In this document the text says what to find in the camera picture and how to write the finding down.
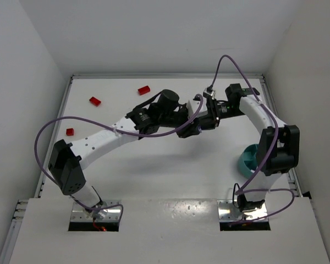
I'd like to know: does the red lego brick top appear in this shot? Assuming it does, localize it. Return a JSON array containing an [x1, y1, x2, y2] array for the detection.
[[137, 85, 151, 96]]

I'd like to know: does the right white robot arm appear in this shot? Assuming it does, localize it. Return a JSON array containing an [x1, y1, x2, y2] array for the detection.
[[199, 84, 300, 212]]

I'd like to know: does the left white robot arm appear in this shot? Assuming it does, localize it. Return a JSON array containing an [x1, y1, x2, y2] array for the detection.
[[48, 89, 204, 214]]

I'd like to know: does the teal divided round container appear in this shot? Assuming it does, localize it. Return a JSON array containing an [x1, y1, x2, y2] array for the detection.
[[238, 144, 258, 179]]

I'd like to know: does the red lego brick left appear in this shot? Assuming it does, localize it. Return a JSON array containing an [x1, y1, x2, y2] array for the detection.
[[89, 97, 102, 107]]

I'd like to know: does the small red lego brick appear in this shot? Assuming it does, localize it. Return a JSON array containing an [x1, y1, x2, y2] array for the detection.
[[65, 128, 74, 136]]

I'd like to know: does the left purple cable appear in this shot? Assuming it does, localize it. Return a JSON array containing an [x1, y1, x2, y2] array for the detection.
[[34, 93, 204, 218]]

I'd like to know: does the purple cable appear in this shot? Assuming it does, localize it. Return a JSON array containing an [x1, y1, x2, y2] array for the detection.
[[34, 93, 204, 218], [206, 54, 295, 225]]

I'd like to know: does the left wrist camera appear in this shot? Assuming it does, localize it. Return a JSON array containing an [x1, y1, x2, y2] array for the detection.
[[186, 99, 201, 118]]

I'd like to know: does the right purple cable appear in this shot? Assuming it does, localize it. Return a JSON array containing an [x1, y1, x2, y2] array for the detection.
[[206, 54, 295, 225]]

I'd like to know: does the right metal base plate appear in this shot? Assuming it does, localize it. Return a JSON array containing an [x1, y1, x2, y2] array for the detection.
[[217, 200, 268, 223]]

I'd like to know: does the metal base plate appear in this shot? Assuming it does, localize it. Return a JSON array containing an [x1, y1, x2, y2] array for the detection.
[[70, 200, 122, 222], [217, 200, 268, 223]]

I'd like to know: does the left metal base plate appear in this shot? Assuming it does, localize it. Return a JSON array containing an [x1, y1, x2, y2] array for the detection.
[[70, 200, 122, 222]]

